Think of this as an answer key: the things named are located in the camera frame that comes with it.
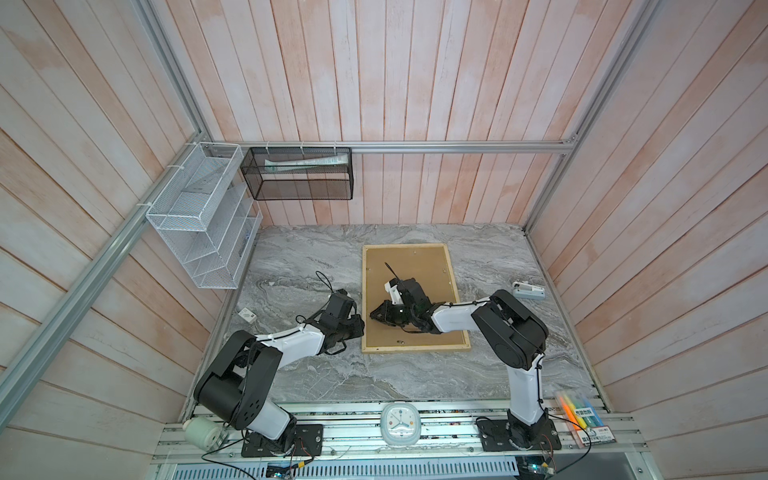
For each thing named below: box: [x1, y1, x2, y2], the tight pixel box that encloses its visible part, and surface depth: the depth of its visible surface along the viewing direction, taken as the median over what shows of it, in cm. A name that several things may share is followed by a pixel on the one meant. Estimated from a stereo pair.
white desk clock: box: [380, 402, 421, 445], surface depth 76 cm
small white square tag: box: [238, 307, 257, 324], surface depth 97 cm
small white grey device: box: [512, 281, 545, 299], surface depth 102 cm
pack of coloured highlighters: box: [558, 393, 617, 449], surface depth 78 cm
